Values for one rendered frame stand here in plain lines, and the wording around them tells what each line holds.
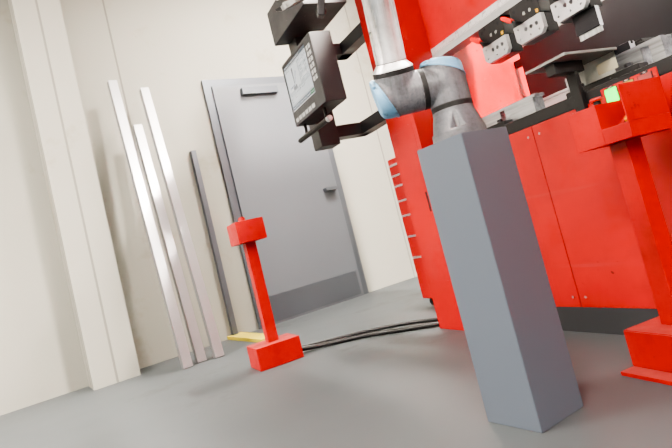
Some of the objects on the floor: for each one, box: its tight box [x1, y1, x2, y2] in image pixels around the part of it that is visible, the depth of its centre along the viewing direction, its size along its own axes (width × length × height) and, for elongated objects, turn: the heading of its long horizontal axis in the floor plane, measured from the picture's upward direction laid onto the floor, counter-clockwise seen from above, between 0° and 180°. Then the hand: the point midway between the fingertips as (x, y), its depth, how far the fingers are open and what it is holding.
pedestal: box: [227, 217, 304, 372], centre depth 298 cm, size 20×25×83 cm
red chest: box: [388, 158, 434, 305], centre depth 342 cm, size 50×51×100 cm
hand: (278, 7), depth 184 cm, fingers open, 11 cm apart
